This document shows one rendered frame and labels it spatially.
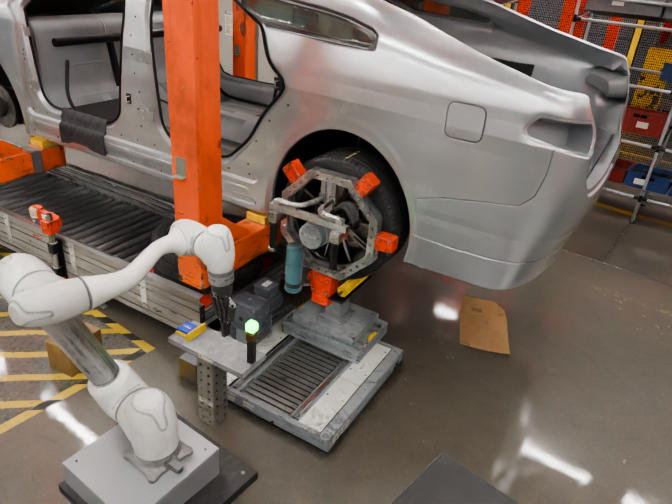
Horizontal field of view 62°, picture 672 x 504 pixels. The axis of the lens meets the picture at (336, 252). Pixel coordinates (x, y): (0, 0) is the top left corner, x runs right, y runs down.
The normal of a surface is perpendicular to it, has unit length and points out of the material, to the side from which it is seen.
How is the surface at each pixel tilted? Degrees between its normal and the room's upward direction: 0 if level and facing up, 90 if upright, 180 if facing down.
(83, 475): 3
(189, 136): 90
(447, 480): 0
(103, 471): 3
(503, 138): 90
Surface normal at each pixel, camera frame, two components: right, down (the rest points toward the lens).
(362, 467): 0.08, -0.88
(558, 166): 0.12, 0.49
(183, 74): -0.51, 0.37
